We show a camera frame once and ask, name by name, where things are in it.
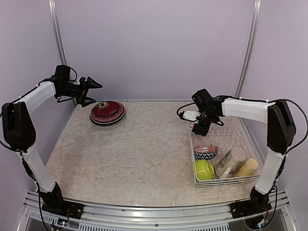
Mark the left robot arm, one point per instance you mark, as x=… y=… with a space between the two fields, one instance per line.
x=20 y=134

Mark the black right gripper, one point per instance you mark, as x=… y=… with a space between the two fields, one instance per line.
x=203 y=130

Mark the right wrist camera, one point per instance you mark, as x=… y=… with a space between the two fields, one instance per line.
x=191 y=116

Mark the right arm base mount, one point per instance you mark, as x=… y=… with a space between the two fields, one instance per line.
x=241 y=209

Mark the pink polka dot plate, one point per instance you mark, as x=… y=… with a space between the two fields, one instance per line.
x=107 y=112

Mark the white wire dish rack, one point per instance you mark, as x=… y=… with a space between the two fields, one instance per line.
x=232 y=133

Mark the white printed mug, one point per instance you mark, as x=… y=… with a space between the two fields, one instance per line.
x=230 y=162

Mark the red teal patterned plate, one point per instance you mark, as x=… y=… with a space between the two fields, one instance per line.
x=109 y=120

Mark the right aluminium corner post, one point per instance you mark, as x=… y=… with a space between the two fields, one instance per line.
x=249 y=47

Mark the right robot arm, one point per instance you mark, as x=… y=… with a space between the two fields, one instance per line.
x=275 y=115

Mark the aluminium front rail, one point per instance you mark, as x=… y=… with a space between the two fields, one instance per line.
x=103 y=217

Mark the blue white zigzag bowl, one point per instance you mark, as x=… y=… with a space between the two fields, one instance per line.
x=206 y=152

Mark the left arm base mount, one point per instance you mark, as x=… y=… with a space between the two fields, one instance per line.
x=72 y=209

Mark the lime green bowl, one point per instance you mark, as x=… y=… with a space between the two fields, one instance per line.
x=203 y=170

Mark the aluminium corner post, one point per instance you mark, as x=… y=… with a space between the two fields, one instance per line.
x=249 y=47
x=60 y=36

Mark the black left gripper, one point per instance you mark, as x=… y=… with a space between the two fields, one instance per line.
x=84 y=88

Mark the black rimmed striped plate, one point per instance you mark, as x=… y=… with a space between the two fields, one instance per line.
x=106 y=116

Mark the dark red floral plate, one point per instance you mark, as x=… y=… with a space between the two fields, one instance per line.
x=105 y=108

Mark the yellow cup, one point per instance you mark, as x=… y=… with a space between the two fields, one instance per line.
x=249 y=168

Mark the left aluminium corner post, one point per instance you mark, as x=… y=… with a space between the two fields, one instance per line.
x=60 y=36

